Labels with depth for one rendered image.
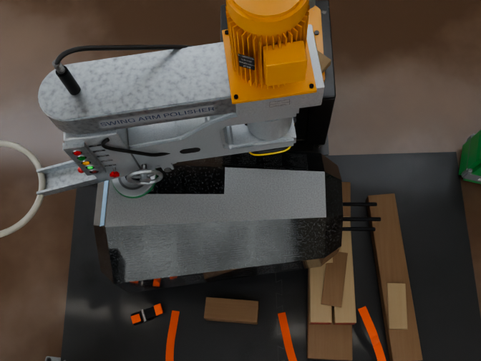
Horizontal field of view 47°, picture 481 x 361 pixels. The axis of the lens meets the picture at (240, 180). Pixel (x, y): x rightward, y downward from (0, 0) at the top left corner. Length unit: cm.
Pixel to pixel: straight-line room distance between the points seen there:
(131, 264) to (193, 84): 118
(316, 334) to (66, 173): 158
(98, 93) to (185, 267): 113
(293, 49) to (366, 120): 213
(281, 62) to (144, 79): 54
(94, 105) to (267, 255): 119
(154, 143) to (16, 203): 181
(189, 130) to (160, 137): 12
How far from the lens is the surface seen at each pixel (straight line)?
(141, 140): 219
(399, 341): 329
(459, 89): 397
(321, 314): 312
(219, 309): 322
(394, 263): 335
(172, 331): 336
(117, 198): 274
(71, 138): 209
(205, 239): 268
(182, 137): 216
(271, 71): 164
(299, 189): 266
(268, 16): 154
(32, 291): 365
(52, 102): 200
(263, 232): 265
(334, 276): 315
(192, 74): 193
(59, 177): 276
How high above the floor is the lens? 332
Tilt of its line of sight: 70 degrees down
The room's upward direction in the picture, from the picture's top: 9 degrees counter-clockwise
